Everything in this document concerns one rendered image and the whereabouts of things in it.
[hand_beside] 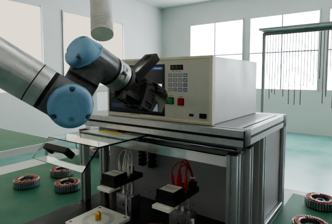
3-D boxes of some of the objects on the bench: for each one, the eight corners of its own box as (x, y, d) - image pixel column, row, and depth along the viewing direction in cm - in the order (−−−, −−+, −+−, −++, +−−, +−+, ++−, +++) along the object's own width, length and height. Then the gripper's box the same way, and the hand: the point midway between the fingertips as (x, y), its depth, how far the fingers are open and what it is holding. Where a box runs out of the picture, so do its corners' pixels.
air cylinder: (131, 212, 104) (130, 197, 103) (116, 206, 108) (115, 192, 108) (140, 207, 108) (140, 193, 107) (125, 202, 112) (125, 188, 112)
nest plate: (95, 240, 86) (95, 236, 86) (65, 225, 95) (64, 221, 94) (130, 220, 98) (130, 216, 98) (100, 208, 107) (100, 205, 107)
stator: (85, 188, 131) (85, 180, 131) (62, 196, 123) (62, 187, 122) (72, 182, 139) (72, 175, 138) (49, 189, 130) (49, 181, 130)
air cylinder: (188, 233, 90) (188, 216, 89) (168, 226, 94) (168, 209, 94) (196, 226, 94) (196, 210, 93) (177, 220, 98) (177, 204, 98)
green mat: (-9, 240, 90) (-9, 239, 90) (-73, 194, 125) (-73, 193, 125) (167, 166, 166) (167, 165, 166) (96, 150, 201) (96, 150, 201)
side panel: (261, 239, 91) (263, 137, 88) (251, 235, 92) (254, 136, 90) (283, 206, 113) (286, 126, 111) (275, 205, 115) (278, 125, 112)
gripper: (103, 95, 75) (150, 121, 91) (129, 97, 69) (174, 124, 86) (113, 66, 77) (157, 95, 93) (138, 65, 72) (180, 96, 88)
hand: (165, 99), depth 89 cm, fingers closed
